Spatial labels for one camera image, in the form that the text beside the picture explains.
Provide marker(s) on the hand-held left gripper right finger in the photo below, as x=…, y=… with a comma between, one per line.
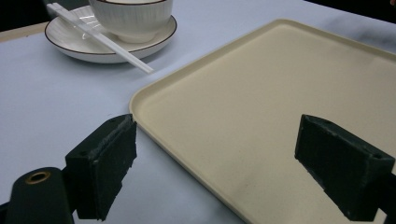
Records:
x=342, y=168

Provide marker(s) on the beige plastic tray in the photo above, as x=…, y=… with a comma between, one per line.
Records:
x=249, y=109

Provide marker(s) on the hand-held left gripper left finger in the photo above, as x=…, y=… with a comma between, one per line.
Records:
x=99, y=174

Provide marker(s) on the white plate with dark rim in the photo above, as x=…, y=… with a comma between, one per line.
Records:
x=62, y=37

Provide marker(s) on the white ribbed bowl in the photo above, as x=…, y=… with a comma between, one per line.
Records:
x=134, y=18

